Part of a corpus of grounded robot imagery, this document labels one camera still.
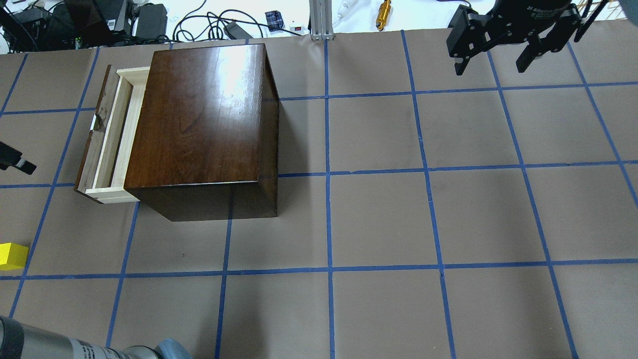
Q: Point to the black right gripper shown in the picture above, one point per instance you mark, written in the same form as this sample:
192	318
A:
544	11

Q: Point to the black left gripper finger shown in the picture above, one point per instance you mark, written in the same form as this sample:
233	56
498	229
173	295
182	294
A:
10	157

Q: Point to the wooden drawer with light interior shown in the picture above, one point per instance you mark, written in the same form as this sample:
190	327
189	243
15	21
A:
102	173

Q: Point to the yellow block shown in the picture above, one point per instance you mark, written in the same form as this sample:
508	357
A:
13	256

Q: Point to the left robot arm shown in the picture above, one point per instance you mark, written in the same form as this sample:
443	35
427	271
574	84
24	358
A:
20	341

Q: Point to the dark wooden drawer cabinet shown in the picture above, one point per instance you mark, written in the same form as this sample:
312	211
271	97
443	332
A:
206	142

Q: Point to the brass cylinder tool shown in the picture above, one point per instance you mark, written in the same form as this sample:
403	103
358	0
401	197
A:
383	15

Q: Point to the black electronics box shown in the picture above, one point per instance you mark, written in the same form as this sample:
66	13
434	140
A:
151	21

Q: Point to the blue plaid small box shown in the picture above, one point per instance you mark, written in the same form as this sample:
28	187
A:
274	20

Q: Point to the black power adapter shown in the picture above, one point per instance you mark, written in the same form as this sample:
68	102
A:
234	31

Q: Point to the aluminium frame post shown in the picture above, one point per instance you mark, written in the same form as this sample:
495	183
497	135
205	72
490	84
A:
321	27

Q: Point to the white plug with red switch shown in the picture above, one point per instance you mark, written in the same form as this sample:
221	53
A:
297	28

